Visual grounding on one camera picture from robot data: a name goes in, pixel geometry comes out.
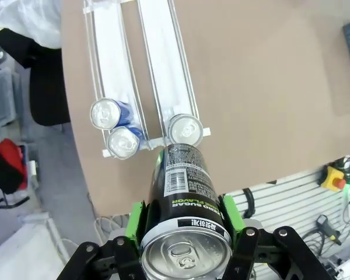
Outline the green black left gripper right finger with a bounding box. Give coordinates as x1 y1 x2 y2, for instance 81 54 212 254
218 194 339 280

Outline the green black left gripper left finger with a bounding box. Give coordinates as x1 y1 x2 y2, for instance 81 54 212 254
46 201 149 280

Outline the black zero sugar soda can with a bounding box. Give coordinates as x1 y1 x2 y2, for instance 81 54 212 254
139 144 234 280

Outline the blue soda can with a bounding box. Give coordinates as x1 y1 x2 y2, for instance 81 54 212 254
107 125 146 160
89 98 134 130

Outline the clear plastic can dispenser rack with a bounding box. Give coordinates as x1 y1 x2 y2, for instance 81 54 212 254
83 0 212 160

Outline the black yellow handheld scanner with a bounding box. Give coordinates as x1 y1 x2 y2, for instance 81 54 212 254
317 215 342 243

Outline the silver white soda can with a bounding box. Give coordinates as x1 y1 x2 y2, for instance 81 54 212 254
167 114 205 146

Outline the yellow red emergency stop button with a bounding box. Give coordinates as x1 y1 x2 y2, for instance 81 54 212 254
320 165 347 192

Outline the white storage box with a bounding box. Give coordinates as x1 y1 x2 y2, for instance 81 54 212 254
0 212 65 280

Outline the red and black bag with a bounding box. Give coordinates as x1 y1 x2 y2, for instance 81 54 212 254
0 138 29 195

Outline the black office chair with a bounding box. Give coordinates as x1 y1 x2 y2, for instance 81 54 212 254
0 28 72 127

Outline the white garment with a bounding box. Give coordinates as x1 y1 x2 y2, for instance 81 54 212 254
0 0 62 49

